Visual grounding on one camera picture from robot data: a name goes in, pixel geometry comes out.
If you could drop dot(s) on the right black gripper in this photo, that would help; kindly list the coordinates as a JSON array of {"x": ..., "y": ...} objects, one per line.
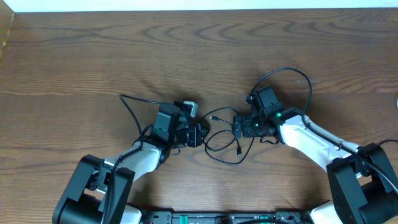
[{"x": 245, "y": 121}]

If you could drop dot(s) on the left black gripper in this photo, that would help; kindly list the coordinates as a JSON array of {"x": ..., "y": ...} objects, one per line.
[{"x": 196, "y": 134}]

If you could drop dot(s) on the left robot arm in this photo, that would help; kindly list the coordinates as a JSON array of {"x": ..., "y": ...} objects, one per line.
[{"x": 99, "y": 188}]

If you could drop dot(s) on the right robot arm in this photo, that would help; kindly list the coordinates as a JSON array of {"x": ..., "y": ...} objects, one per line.
[{"x": 362, "y": 180}]

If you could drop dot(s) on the clear tape patch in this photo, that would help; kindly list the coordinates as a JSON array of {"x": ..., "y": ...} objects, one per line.
[{"x": 305, "y": 82}]

